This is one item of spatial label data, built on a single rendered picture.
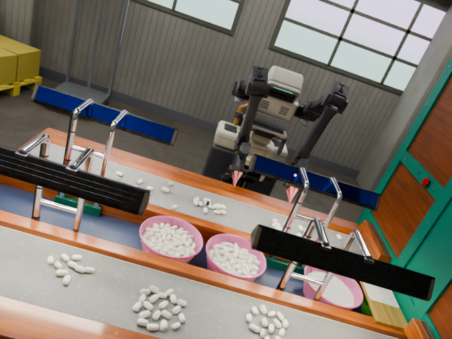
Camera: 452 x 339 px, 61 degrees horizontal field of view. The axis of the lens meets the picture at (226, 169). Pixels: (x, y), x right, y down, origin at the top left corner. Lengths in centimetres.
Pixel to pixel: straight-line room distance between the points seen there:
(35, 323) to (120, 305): 25
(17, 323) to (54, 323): 9
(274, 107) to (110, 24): 294
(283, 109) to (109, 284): 150
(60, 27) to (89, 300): 414
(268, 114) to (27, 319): 173
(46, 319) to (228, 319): 58
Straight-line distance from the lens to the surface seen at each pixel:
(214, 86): 481
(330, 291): 180
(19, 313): 128
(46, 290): 137
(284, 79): 234
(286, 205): 219
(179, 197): 194
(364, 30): 487
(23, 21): 517
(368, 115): 514
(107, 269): 146
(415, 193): 204
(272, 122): 242
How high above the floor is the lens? 174
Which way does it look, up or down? 25 degrees down
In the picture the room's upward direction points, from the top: 20 degrees clockwise
